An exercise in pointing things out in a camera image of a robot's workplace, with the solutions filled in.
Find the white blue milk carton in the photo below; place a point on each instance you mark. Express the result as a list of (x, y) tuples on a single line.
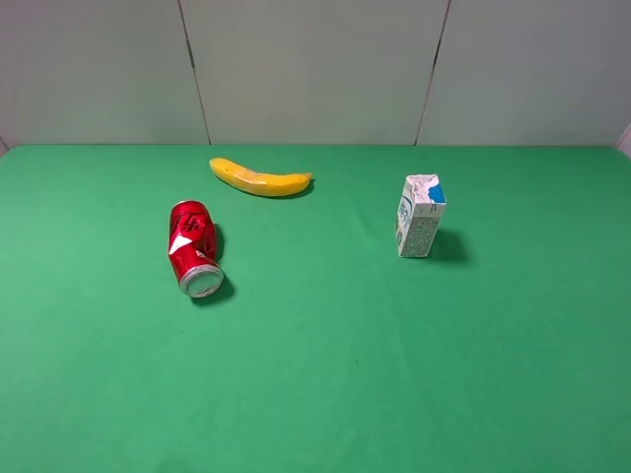
[(420, 210)]

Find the yellow banana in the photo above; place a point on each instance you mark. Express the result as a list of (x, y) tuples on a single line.
[(259, 183)]

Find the crushed red soda can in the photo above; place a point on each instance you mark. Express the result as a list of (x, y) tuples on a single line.
[(192, 250)]

